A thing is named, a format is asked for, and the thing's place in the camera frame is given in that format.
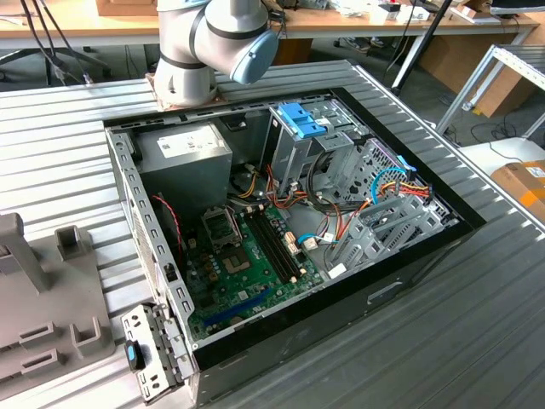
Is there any blue plastic drive latch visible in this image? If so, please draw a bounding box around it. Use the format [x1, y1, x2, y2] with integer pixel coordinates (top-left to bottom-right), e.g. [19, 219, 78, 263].
[275, 103, 331, 140]

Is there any red orange wire bundle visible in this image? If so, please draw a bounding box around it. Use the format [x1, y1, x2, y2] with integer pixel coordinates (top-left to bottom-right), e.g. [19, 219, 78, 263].
[266, 164, 310, 210]

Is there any black RAM slot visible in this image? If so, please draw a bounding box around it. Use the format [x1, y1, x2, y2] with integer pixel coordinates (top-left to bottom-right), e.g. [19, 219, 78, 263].
[264, 207, 307, 274]
[248, 212, 292, 285]
[253, 210, 297, 281]
[259, 209, 302, 278]

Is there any orange black wire bundle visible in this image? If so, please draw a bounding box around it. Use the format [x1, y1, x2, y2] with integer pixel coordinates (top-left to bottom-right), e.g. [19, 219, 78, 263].
[317, 199, 371, 256]

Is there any green motherboard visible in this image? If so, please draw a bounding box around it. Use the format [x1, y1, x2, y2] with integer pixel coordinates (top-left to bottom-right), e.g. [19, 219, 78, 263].
[181, 199, 330, 343]

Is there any blue data wire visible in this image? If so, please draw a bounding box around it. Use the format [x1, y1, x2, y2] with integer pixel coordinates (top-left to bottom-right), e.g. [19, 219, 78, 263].
[368, 167, 417, 206]

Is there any white paper pile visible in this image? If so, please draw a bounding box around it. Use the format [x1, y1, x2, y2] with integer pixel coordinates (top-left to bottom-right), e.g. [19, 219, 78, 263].
[330, 0, 376, 19]

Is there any small brown cardboard box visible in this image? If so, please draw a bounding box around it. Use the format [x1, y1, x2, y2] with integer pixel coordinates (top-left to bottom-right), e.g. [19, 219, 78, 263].
[95, 0, 158, 17]

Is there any red black fan wire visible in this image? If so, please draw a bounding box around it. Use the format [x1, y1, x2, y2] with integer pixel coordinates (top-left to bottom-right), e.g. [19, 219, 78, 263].
[152, 193, 185, 252]

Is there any CPU socket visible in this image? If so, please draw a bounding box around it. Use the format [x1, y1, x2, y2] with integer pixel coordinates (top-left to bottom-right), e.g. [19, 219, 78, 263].
[220, 247, 253, 275]

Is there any perforated metal drive cage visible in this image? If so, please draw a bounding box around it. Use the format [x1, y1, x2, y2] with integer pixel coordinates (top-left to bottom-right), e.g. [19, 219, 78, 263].
[340, 136, 421, 208]

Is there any grey parts rack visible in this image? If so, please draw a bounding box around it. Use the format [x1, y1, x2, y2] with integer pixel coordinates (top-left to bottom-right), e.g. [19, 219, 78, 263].
[0, 211, 117, 387]

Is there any blue expansion slot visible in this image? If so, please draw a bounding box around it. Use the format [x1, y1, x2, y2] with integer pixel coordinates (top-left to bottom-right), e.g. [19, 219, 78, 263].
[203, 288, 274, 328]

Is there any metal socket cover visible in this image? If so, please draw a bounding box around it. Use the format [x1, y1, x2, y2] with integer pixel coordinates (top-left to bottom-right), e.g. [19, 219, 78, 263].
[201, 205, 243, 249]

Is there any long wooden desk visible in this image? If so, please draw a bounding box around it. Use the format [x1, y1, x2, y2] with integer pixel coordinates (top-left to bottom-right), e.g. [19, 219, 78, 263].
[0, 0, 542, 50]

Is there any aluminium profile frame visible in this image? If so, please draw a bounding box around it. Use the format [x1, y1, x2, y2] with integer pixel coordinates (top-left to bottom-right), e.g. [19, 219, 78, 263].
[436, 43, 545, 137]

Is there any white table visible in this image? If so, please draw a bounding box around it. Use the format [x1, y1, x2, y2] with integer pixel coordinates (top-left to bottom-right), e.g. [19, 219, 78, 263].
[459, 136, 545, 180]

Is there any silver slot bracket cover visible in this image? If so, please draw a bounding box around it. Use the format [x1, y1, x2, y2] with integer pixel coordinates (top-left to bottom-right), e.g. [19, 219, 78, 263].
[120, 301, 199, 405]

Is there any yellow black wire bundle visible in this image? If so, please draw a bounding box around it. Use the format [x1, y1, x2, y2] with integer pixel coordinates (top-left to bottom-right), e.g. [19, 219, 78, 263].
[232, 164, 261, 199]

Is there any grey metal drive cage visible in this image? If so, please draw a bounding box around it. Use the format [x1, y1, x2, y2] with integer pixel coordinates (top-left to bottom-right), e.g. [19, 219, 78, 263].
[261, 95, 367, 201]

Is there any black stand pole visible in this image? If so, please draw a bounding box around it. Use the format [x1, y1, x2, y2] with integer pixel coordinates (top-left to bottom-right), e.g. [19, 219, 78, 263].
[390, 0, 453, 93]

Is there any grey metal disk bay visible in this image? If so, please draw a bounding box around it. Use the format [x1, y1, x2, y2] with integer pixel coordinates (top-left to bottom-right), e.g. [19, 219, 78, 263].
[325, 196, 463, 274]

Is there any thin metal locking lever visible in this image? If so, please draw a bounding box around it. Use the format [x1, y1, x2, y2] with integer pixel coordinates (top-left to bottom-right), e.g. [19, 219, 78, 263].
[227, 205, 243, 248]

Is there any square brown base plate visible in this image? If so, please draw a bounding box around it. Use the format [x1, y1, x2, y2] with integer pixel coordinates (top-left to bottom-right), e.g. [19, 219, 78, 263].
[144, 71, 227, 113]

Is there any grey power supply box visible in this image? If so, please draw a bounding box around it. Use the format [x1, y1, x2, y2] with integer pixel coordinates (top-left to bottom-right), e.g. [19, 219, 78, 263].
[134, 122, 234, 210]

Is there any blue black bracket latch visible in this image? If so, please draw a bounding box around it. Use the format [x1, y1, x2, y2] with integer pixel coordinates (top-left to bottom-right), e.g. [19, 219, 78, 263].
[123, 339, 146, 371]

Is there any thick black wire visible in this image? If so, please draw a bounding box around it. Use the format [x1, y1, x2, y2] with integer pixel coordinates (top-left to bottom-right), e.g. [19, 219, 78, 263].
[308, 151, 337, 201]

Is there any labelled cardboard box orange stripe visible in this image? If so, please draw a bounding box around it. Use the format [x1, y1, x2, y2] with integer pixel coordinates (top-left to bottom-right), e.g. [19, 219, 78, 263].
[490, 159, 545, 219]

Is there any open black PC case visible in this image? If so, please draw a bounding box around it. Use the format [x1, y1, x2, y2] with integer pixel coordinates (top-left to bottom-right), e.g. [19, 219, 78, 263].
[103, 87, 487, 406]

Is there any orange red power wire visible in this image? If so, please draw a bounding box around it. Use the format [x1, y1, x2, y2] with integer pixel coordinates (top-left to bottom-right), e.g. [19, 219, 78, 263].
[380, 177, 434, 201]

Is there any black monitor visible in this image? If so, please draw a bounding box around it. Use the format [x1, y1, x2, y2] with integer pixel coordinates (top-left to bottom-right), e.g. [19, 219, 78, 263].
[489, 0, 531, 19]

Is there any black office chair base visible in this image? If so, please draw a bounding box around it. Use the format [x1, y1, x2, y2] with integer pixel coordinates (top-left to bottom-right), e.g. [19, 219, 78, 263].
[0, 46, 110, 84]

